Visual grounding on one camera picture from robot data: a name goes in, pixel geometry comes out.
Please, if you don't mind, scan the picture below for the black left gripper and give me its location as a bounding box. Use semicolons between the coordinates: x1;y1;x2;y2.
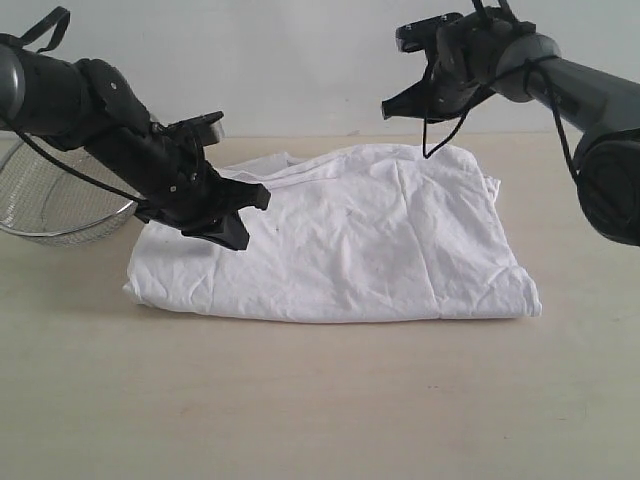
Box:
89;124;273;252

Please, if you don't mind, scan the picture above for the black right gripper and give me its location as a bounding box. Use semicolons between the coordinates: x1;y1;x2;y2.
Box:
381;22;497;120

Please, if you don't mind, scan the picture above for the white t-shirt red lettering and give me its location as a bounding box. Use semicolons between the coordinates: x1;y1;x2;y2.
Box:
124;144;542;323

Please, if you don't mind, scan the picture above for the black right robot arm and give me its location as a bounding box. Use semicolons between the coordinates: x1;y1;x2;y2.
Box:
381;8;639;246

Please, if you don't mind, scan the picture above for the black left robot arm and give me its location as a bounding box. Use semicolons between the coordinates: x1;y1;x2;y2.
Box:
1;34;270;251

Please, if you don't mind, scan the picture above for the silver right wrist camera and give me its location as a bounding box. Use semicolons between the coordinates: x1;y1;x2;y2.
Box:
395;12;463;53

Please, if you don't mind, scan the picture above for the metal wire mesh basket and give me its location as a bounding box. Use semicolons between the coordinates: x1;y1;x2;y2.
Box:
1;131;143;246

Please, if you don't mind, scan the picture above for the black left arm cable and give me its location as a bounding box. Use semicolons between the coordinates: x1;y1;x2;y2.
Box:
0;5;146;206

